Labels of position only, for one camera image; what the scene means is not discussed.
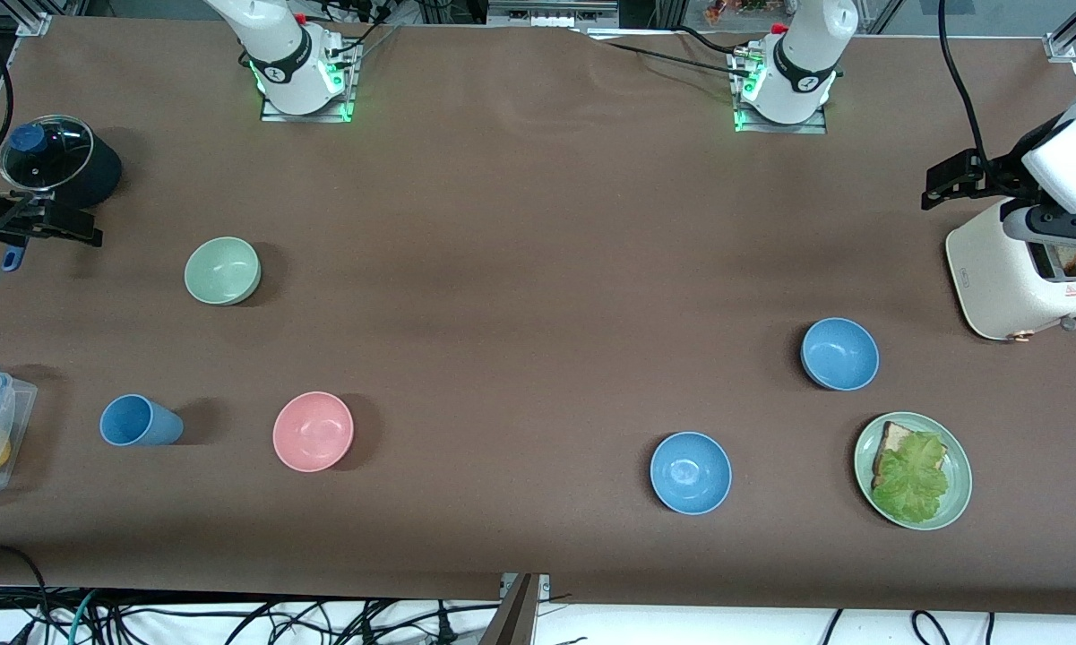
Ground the bread slice under lettuce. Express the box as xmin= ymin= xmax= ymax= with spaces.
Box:
xmin=872 ymin=421 xmax=949 ymax=492

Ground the brown table cloth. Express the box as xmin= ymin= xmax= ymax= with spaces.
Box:
xmin=0 ymin=13 xmax=1076 ymax=617

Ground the green bowl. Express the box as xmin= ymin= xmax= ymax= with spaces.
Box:
xmin=184 ymin=236 xmax=262 ymax=306

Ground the pink bowl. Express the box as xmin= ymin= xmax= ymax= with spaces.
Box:
xmin=272 ymin=391 xmax=356 ymax=473

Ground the green lettuce leaf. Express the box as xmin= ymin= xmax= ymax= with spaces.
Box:
xmin=871 ymin=431 xmax=951 ymax=525

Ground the grey power strip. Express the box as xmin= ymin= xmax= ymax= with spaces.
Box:
xmin=486 ymin=0 xmax=621 ymax=30

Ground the white toaster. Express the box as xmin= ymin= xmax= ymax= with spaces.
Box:
xmin=945 ymin=202 xmax=1076 ymax=342

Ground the blue bowl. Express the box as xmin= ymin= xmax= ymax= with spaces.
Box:
xmin=800 ymin=317 xmax=881 ymax=392
xmin=650 ymin=432 xmax=733 ymax=516

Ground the clear plastic container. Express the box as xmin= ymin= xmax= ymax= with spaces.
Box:
xmin=0 ymin=361 xmax=39 ymax=495

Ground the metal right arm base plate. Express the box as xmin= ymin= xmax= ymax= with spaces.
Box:
xmin=260 ymin=40 xmax=359 ymax=124

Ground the black pot with glass lid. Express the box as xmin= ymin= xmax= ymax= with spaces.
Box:
xmin=0 ymin=115 xmax=95 ymax=192

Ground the blue cup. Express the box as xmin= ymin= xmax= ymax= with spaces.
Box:
xmin=99 ymin=394 xmax=185 ymax=447

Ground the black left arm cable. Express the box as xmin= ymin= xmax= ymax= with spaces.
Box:
xmin=937 ymin=0 xmax=991 ymax=176

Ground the teal cable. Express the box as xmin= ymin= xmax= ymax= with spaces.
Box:
xmin=70 ymin=589 xmax=101 ymax=645

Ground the green plate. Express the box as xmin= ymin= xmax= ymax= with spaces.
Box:
xmin=854 ymin=412 xmax=973 ymax=531

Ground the metal frame post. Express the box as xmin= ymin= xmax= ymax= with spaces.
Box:
xmin=479 ymin=573 xmax=552 ymax=645

